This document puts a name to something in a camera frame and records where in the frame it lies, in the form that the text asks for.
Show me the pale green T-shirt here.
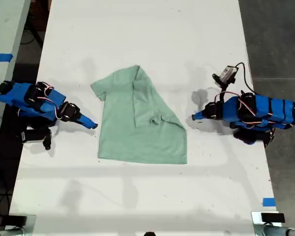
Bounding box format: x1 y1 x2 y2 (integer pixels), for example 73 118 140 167
90 64 188 165

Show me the pale grey side table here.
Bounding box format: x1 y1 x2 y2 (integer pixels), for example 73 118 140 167
0 0 31 158

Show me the small blue tape piece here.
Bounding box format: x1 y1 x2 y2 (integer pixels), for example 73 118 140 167
262 197 277 207

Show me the small black box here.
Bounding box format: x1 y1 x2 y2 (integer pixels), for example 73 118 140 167
7 214 28 227
261 212 286 223

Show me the black camera stalk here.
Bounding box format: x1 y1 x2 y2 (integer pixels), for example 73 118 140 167
212 73 230 102

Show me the grey and black camera box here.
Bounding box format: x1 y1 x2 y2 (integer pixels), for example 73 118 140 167
220 65 238 84

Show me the black camera box, white label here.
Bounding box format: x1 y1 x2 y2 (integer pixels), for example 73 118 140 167
21 127 53 151

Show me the black camera cable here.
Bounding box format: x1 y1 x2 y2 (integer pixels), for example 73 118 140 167
235 62 256 94

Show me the black floor cable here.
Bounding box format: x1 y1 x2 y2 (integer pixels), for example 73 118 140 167
20 14 46 49

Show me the silver metal bracket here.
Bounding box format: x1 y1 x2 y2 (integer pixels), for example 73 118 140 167
23 214 37 234
251 210 284 228

